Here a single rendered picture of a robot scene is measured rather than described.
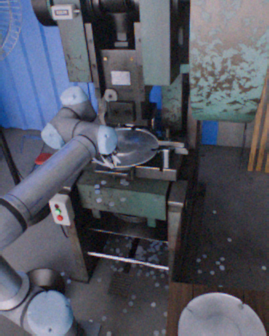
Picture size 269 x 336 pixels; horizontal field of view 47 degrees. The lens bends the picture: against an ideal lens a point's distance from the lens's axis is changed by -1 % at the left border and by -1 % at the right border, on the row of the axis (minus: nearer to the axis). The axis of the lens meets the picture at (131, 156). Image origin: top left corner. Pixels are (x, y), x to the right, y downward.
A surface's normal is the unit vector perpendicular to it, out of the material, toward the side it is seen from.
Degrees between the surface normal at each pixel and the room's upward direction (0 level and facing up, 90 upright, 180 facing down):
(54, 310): 7
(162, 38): 90
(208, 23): 92
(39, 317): 8
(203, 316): 0
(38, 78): 90
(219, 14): 89
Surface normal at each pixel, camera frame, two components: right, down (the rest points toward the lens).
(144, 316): -0.07, -0.81
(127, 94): -0.27, 0.57
